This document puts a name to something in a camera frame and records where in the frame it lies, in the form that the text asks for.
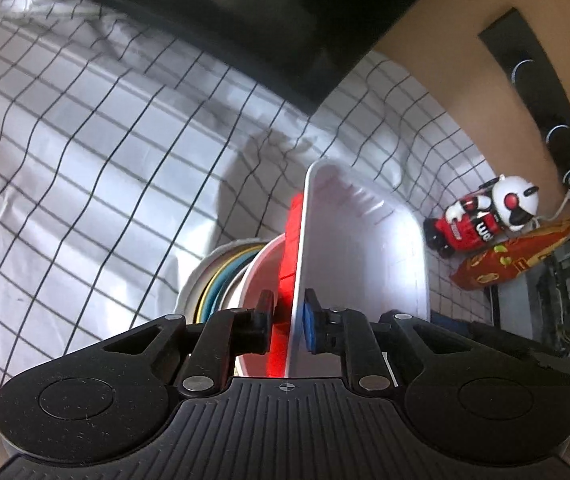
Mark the panda robot toy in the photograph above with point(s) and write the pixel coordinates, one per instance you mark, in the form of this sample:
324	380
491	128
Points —
470	230

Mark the black power strip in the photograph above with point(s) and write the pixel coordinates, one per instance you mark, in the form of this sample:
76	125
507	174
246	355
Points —
545	100

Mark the blue bowl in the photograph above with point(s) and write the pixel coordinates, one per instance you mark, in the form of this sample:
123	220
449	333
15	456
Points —
217	287

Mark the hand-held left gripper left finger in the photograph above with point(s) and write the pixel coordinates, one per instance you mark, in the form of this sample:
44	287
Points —
265	317

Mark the white conical bowl gold rim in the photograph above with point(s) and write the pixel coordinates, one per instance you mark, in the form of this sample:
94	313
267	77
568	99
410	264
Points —
260	285

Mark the checked white tablecloth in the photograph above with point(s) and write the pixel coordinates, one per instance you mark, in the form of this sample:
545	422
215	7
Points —
90	160

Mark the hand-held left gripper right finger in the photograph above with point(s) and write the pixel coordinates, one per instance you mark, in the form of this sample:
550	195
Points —
310	327

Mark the orange snack bag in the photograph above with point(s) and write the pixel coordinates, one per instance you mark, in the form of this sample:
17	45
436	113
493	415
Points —
505	260

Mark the white floral bowl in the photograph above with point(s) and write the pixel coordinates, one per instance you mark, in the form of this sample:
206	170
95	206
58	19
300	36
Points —
185	295

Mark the stainless steel bowl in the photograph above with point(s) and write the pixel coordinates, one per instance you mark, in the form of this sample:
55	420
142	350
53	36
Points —
199	305

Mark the red and white tray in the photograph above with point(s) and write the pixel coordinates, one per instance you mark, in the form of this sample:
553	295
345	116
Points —
365	260

